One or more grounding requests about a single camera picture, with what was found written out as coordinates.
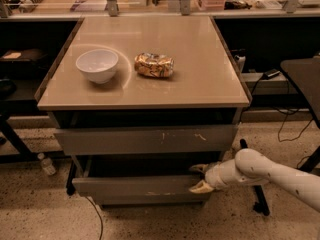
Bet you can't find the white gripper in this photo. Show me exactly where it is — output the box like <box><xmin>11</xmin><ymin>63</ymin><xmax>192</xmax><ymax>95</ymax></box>
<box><xmin>189</xmin><ymin>159</ymin><xmax>242</xmax><ymax>194</ymax></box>

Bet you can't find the white ceramic bowl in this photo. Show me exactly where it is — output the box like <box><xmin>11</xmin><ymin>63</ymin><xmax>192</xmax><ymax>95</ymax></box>
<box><xmin>76</xmin><ymin>49</ymin><xmax>119</xmax><ymax>84</ymax></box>

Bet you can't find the clear plastic water bottle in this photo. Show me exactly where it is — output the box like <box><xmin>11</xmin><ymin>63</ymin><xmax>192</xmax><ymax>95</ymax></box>
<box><xmin>37</xmin><ymin>153</ymin><xmax>57</xmax><ymax>176</ymax></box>

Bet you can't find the black table leg base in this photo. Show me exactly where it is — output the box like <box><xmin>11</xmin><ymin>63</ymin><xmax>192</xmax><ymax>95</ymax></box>
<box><xmin>239</xmin><ymin>138</ymin><xmax>271</xmax><ymax>217</ymax></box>

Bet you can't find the black smartphone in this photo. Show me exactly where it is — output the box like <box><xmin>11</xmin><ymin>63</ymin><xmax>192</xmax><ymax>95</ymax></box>
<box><xmin>263</xmin><ymin>69</ymin><xmax>280</xmax><ymax>79</ymax></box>

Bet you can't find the grey drawer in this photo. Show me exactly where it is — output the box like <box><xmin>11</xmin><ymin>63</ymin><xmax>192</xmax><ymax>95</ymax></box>
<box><xmin>54</xmin><ymin>124</ymin><xmax>238</xmax><ymax>155</ymax></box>
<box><xmin>72</xmin><ymin>152</ymin><xmax>219</xmax><ymax>198</ymax></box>
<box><xmin>94</xmin><ymin>195</ymin><xmax>210</xmax><ymax>206</ymax></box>

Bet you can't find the grey drawer cabinet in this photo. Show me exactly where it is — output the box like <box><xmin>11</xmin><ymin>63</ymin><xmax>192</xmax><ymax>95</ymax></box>
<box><xmin>34</xmin><ymin>15</ymin><xmax>253</xmax><ymax>208</ymax></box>

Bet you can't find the grey top drawer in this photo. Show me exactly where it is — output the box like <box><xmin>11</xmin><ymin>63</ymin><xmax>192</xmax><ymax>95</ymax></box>
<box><xmin>54</xmin><ymin>124</ymin><xmax>238</xmax><ymax>155</ymax></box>

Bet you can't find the black floor cable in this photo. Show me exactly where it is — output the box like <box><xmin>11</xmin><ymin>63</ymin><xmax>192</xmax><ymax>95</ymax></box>
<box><xmin>84</xmin><ymin>196</ymin><xmax>105</xmax><ymax>240</ymax></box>

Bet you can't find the crushed gold drink can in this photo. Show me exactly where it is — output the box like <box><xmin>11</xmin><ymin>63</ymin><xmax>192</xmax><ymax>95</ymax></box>
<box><xmin>134</xmin><ymin>53</ymin><xmax>174</xmax><ymax>78</ymax></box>

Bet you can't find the grey bottom drawer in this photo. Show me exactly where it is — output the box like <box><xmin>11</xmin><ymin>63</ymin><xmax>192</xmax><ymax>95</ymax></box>
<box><xmin>94</xmin><ymin>195</ymin><xmax>210</xmax><ymax>206</ymax></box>

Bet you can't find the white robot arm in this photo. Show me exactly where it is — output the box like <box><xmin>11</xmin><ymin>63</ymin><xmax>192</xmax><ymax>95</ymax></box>
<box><xmin>189</xmin><ymin>148</ymin><xmax>320</xmax><ymax>211</ymax></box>

